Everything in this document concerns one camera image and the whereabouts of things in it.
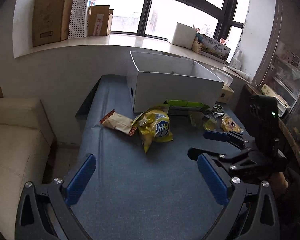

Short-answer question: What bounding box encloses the small yellow snack pack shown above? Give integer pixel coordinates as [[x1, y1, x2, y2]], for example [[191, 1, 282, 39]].
[[221, 114, 244, 134]]

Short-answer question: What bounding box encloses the small dark green candy pack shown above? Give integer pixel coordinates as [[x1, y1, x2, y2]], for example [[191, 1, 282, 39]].
[[212, 104, 224, 113]]

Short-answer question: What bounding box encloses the yellow chips bag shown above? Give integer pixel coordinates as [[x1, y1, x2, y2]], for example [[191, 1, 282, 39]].
[[131, 104, 173, 153]]

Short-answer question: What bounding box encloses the green snack pack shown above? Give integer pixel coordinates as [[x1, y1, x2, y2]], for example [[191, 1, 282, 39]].
[[164, 100, 210, 114]]

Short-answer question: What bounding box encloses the brown red snack bag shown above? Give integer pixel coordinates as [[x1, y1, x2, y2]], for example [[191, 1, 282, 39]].
[[100, 110, 137, 136]]

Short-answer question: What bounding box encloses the left hand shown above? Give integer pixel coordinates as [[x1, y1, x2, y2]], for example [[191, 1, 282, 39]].
[[268, 172, 288, 195]]

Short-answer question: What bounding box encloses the green box on shelf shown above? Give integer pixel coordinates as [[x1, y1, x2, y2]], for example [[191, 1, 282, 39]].
[[261, 83, 280, 99]]

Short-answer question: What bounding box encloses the blue table cloth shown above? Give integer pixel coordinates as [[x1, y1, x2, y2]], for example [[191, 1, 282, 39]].
[[72, 75, 237, 239]]

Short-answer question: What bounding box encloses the white tube on sill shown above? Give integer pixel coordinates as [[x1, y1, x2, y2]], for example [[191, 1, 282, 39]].
[[225, 65, 250, 80]]

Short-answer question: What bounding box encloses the white bottle on sill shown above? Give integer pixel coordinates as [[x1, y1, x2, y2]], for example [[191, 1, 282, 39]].
[[229, 50, 242, 70]]

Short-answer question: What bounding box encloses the cream sofa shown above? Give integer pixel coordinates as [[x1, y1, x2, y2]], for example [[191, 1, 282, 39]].
[[0, 98, 55, 239]]

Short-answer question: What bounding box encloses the white storage box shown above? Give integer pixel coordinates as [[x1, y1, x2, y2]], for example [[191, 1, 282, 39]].
[[127, 51, 224, 113]]

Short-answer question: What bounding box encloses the printed landscape tissue box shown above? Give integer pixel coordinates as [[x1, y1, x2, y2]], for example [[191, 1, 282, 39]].
[[197, 34, 231, 61]]

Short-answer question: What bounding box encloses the white box on sill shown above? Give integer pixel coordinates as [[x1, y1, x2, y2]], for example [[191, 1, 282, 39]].
[[168, 22, 197, 49]]

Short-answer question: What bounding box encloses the small open cardboard box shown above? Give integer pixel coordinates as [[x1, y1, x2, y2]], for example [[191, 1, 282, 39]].
[[88, 5, 114, 36]]

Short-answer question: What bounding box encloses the large brown cardboard box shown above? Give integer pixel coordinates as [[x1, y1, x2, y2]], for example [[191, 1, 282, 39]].
[[32, 0, 73, 47]]

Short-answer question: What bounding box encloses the white dotted paper bag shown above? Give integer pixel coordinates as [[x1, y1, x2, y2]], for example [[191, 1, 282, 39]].
[[68, 0, 96, 39]]

